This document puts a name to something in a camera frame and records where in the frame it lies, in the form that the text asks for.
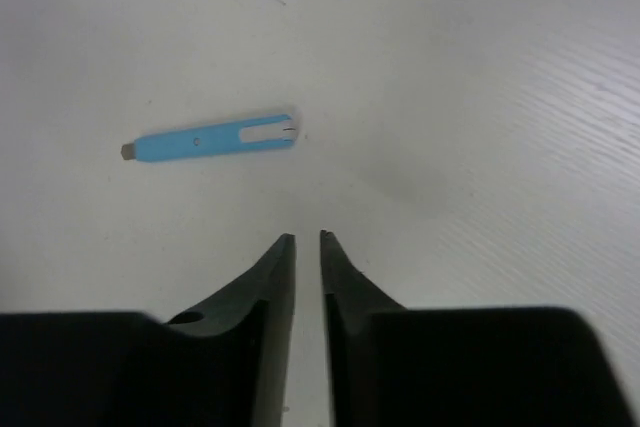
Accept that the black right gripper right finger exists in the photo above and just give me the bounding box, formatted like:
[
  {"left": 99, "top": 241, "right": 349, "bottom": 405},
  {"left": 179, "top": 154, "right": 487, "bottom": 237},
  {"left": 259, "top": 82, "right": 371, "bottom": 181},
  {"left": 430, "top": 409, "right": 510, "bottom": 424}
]
[{"left": 320, "top": 231, "right": 636, "bottom": 426}]

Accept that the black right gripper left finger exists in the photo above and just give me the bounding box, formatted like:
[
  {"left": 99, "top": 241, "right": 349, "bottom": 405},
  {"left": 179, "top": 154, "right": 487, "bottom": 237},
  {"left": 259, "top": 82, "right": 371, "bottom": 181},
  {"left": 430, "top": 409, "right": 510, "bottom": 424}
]
[{"left": 1, "top": 234, "right": 296, "bottom": 426}]

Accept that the light blue utility knife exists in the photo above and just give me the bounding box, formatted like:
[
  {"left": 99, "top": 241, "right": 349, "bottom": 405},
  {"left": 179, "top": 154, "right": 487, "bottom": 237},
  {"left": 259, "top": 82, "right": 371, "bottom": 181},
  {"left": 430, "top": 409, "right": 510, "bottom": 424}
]
[{"left": 121, "top": 114, "right": 298, "bottom": 163}]

